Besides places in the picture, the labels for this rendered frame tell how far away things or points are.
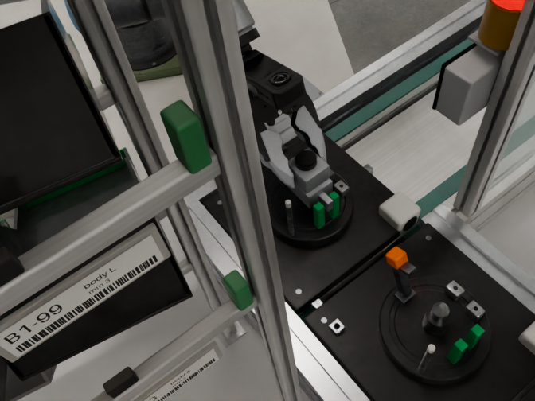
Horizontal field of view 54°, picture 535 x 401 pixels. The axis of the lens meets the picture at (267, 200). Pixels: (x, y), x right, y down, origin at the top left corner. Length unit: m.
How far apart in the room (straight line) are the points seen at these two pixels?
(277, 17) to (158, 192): 1.13
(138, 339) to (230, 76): 0.72
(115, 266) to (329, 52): 1.03
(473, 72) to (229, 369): 0.54
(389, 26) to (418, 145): 1.77
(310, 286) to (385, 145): 0.33
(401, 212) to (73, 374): 0.56
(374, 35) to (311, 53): 1.44
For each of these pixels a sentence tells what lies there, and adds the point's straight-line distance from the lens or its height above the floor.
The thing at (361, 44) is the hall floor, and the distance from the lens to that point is 2.61.
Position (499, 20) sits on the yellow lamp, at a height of 1.30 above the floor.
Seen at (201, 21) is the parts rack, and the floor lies 1.54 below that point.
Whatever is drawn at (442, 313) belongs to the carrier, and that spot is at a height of 1.05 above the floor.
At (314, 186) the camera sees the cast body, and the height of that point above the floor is 1.06.
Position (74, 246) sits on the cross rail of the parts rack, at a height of 1.47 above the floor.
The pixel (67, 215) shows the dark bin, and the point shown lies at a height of 1.22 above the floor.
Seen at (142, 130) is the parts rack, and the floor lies 1.34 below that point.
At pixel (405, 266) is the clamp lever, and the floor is 1.06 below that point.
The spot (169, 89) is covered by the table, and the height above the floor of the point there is 0.86.
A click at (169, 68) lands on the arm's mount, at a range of 1.23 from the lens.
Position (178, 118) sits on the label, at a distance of 0.23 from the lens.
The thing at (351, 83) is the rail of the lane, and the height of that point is 0.96.
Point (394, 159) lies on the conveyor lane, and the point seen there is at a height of 0.92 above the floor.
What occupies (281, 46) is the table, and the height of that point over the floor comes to 0.86.
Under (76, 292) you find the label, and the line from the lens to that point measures 0.26.
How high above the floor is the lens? 1.66
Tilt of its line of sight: 55 degrees down
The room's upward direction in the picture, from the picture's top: 10 degrees counter-clockwise
